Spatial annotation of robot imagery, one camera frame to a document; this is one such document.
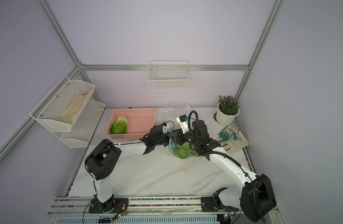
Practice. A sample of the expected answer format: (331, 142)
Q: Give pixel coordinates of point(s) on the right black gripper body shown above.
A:
(185, 138)

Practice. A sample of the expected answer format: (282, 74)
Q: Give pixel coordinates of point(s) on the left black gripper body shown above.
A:
(164, 140)

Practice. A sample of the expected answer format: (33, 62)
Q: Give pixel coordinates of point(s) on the clear zip-top bag blue seal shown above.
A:
(175, 109)

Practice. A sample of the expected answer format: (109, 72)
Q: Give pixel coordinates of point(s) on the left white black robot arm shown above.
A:
(101, 162)

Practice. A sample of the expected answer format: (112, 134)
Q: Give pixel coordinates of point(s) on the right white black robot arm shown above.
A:
(254, 195)

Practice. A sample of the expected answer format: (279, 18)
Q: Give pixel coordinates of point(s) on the pink plastic basket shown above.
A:
(140, 122)

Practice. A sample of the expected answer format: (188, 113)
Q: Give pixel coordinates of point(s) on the potted green plant white pot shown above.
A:
(228, 109)

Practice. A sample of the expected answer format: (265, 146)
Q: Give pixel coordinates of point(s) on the beige cloth in shelf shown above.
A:
(72, 110)

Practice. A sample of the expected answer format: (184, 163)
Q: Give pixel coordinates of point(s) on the white two-tier mesh shelf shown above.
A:
(80, 132)

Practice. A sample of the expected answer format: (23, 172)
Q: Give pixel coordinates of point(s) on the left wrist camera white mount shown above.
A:
(165, 127)

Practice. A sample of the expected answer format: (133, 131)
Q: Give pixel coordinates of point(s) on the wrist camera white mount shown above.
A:
(183, 121)
(165, 127)

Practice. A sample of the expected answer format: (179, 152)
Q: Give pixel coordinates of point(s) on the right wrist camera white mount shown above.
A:
(183, 121)

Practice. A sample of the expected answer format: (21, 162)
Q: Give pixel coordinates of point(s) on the white wire wall basket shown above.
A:
(168, 75)

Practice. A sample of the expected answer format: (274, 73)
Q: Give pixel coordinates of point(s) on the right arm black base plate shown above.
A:
(212, 204)

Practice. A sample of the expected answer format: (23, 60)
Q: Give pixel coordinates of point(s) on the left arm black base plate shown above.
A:
(113, 205)

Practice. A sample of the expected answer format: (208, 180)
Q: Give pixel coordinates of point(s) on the aluminium front rail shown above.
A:
(164, 205)

